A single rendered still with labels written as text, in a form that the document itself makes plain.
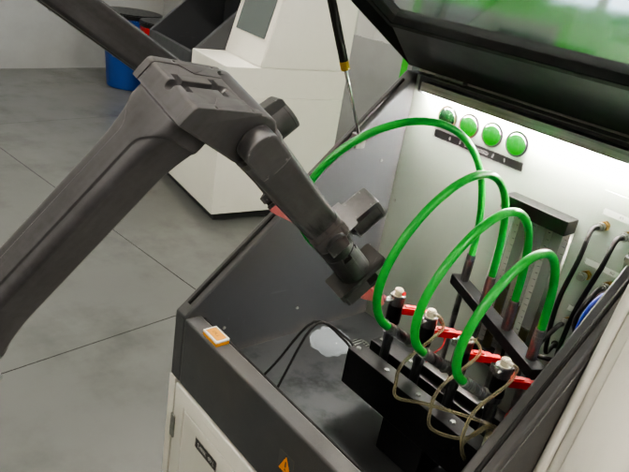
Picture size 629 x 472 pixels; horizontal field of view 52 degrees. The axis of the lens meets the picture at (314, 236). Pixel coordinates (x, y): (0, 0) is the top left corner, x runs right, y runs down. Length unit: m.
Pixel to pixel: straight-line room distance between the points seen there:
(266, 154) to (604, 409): 0.63
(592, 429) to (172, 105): 0.75
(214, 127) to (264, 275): 0.85
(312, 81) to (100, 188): 3.57
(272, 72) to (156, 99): 3.39
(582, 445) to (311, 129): 3.40
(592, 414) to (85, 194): 0.76
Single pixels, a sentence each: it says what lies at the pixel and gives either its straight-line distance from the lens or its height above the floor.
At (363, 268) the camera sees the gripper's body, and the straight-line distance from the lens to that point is 1.09.
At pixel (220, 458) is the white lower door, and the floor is 0.73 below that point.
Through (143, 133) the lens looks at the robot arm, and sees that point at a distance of 0.58.
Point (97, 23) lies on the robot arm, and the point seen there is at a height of 1.52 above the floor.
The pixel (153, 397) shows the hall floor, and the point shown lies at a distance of 2.65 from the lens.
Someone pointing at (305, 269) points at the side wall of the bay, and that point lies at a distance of 1.48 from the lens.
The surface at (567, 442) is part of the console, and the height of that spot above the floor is 1.07.
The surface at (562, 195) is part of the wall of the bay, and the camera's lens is 1.30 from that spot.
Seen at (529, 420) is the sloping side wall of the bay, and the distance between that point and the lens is 0.99.
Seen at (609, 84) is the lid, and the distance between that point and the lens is 1.11.
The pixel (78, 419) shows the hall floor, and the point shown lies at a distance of 2.56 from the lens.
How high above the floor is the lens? 1.67
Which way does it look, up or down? 24 degrees down
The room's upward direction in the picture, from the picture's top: 10 degrees clockwise
